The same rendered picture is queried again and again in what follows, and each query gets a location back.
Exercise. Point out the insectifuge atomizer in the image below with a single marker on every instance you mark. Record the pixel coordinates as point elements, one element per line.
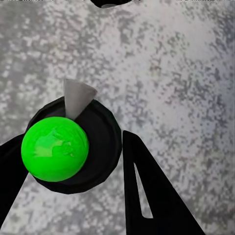
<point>74,143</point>

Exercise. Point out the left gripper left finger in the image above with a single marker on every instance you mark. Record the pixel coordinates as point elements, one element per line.
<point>12,174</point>

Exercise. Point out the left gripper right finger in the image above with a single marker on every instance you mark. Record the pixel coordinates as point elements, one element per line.
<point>170,214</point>

